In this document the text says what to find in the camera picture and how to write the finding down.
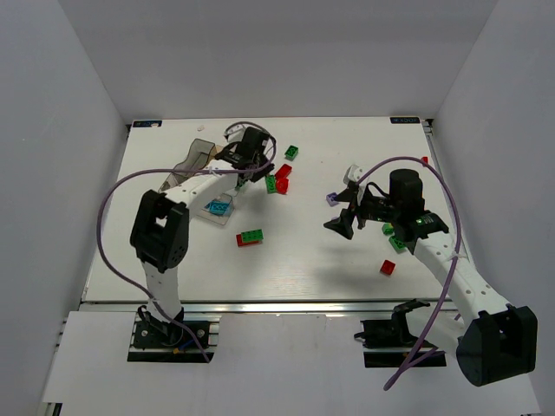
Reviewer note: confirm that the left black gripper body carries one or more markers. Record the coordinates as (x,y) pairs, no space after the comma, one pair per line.
(237,157)

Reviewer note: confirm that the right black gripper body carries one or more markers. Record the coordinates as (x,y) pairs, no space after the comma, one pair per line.
(357,208)

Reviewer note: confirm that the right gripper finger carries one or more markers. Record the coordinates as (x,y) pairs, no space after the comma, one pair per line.
(352,194)
(342,225)

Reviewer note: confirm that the green lego brick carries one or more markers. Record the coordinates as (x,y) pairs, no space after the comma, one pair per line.
(387,229)

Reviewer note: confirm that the red 2x4 lego brick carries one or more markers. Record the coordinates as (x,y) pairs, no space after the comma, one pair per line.
(283,172)

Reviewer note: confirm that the green 2x2 lego top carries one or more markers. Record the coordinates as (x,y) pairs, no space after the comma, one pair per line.
(291,153)

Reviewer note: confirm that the cyan 2x4 lego brick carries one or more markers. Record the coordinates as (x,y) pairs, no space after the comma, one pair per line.
(218,208)

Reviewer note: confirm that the red square lego brick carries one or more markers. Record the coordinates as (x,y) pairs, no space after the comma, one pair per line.
(387,268)

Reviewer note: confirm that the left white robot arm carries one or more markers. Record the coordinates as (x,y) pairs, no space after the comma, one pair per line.
(160,235)

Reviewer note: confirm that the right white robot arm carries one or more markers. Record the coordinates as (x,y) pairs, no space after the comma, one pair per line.
(492,340)

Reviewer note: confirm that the green 2x4 lego flat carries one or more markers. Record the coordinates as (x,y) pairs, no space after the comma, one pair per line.
(270,182)

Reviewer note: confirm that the red round lego piece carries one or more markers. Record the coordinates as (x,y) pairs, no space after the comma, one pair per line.
(282,185)

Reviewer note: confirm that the smoky grey plastic container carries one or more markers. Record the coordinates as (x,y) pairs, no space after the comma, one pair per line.
(200,153)

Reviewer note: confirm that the clear plastic container lower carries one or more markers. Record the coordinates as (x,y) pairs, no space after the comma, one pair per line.
(218,220)

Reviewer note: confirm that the green 2x4 lego on red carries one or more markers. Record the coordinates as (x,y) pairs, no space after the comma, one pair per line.
(253,235)

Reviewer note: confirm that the red lego under green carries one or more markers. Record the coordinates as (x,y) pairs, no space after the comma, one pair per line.
(242,243)

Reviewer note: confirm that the right blue corner label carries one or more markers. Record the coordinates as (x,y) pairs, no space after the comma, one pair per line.
(404,120)

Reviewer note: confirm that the blue corner label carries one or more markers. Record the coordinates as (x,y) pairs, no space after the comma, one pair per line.
(146,123)
(404,120)

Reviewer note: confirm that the left blue corner label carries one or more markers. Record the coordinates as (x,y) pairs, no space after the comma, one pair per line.
(146,123)

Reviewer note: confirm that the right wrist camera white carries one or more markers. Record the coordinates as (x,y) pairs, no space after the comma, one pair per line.
(353,174)

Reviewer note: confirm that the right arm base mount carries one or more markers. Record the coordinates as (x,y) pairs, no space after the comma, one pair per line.
(387,342)

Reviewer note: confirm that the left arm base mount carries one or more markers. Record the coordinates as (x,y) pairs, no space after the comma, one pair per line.
(155,341)

